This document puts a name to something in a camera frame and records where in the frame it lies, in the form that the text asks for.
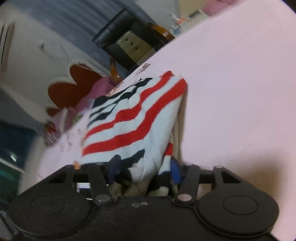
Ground red black white striped sweater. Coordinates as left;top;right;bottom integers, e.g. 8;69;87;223
82;71;187;196

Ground red heart-shaped headboard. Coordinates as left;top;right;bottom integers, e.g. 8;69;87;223
46;64;103;116

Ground pink floral bed sheet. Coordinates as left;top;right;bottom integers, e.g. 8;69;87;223
36;0;296;241

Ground pink pillow bedding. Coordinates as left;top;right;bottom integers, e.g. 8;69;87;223
45;77;116;147

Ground grey window curtain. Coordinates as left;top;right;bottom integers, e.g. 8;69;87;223
6;0;154;68

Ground black leather office chair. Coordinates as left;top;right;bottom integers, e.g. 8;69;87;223
93;9;175;84

